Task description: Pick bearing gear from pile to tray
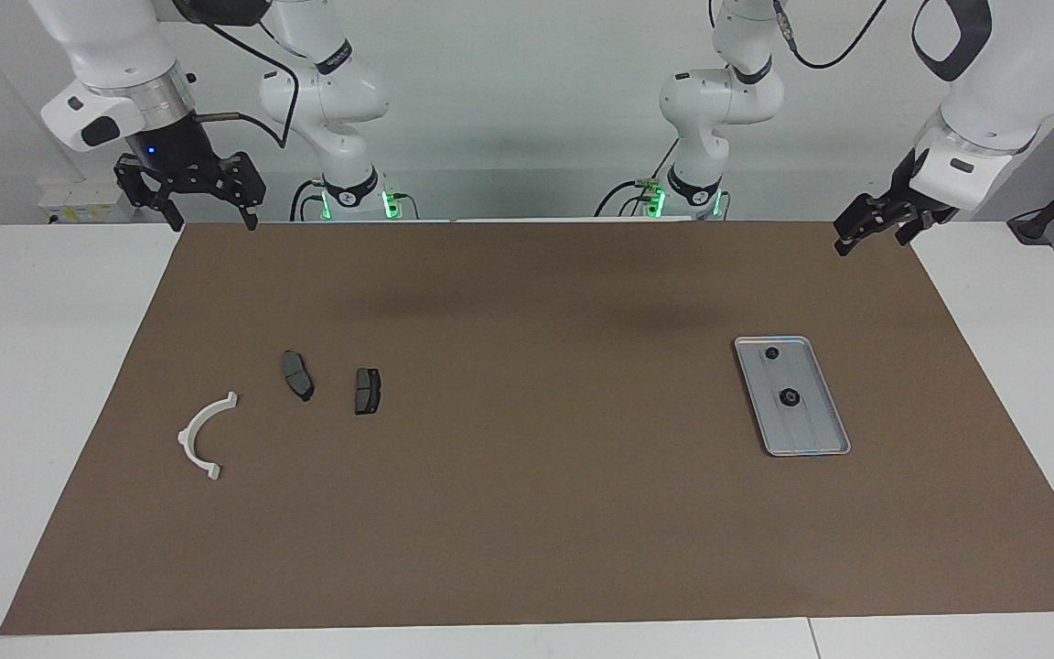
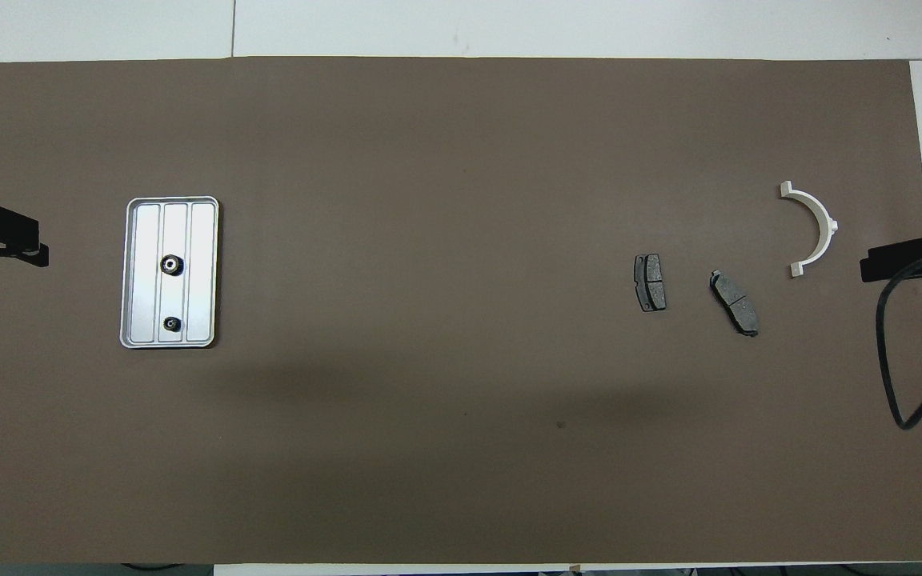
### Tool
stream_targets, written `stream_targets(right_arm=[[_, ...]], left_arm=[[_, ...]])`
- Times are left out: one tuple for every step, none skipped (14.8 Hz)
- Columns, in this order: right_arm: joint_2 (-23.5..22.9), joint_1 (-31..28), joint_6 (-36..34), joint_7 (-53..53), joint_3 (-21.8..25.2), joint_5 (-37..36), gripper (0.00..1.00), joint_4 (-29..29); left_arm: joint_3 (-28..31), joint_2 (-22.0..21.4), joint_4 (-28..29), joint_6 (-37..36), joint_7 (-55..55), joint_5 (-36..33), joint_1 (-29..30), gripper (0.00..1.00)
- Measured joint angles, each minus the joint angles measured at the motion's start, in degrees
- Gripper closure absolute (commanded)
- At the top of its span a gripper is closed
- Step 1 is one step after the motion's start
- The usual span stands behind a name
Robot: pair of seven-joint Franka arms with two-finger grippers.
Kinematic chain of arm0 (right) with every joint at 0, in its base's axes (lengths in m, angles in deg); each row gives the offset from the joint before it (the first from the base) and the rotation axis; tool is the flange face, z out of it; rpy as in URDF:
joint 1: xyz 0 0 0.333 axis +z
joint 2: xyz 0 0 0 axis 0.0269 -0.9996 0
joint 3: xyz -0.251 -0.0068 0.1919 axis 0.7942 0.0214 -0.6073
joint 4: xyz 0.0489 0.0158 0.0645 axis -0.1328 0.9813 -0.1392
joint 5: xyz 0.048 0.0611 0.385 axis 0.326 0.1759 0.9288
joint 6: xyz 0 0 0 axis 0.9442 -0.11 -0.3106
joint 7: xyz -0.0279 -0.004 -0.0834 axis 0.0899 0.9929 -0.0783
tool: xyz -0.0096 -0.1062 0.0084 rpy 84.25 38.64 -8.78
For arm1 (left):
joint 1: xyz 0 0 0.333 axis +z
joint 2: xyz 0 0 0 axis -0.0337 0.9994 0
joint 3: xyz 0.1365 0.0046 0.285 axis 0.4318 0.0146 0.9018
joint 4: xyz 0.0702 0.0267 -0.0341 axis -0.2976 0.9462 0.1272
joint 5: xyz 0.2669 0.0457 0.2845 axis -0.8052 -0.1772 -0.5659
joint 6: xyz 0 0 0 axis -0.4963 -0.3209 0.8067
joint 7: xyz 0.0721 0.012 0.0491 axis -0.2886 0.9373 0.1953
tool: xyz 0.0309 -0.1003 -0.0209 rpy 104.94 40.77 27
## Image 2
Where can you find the large black bearing gear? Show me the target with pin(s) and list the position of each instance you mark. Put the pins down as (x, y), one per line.
(171, 265)

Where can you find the small black bearing gear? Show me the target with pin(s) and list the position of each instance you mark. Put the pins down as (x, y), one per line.
(172, 324)

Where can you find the silver ribbed metal tray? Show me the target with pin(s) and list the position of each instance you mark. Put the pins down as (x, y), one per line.
(198, 272)

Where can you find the long dark brake pad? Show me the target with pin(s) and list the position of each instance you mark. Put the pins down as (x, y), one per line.
(735, 302)

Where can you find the short dark brake pad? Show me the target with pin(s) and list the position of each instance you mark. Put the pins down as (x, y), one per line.
(650, 282)

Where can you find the brown table mat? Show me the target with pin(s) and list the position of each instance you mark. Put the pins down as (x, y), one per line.
(461, 440)

